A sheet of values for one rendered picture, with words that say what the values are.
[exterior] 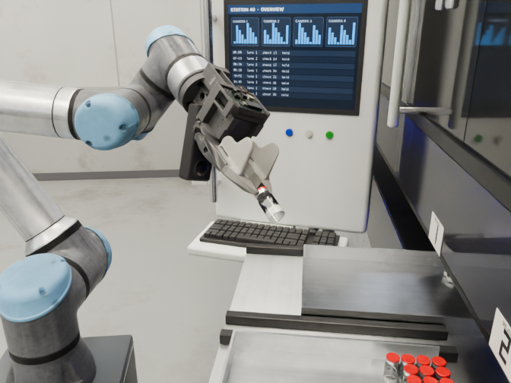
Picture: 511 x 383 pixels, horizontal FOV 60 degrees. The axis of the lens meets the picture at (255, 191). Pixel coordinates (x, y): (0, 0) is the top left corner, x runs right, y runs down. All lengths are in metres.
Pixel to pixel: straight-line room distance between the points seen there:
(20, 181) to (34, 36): 3.73
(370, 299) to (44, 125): 0.68
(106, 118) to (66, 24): 3.91
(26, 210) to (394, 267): 0.78
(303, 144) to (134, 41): 3.21
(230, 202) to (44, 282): 0.80
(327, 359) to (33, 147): 4.23
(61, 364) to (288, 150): 0.85
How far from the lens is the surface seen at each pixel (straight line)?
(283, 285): 0.99
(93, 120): 0.64
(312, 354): 0.81
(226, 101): 0.62
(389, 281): 1.04
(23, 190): 0.93
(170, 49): 0.75
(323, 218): 1.42
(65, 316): 0.85
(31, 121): 0.71
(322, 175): 1.37
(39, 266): 0.86
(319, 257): 1.10
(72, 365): 0.89
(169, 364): 2.16
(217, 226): 1.39
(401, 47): 1.10
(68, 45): 4.53
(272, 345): 0.81
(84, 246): 0.93
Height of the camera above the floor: 1.40
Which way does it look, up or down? 20 degrees down
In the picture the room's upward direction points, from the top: straight up
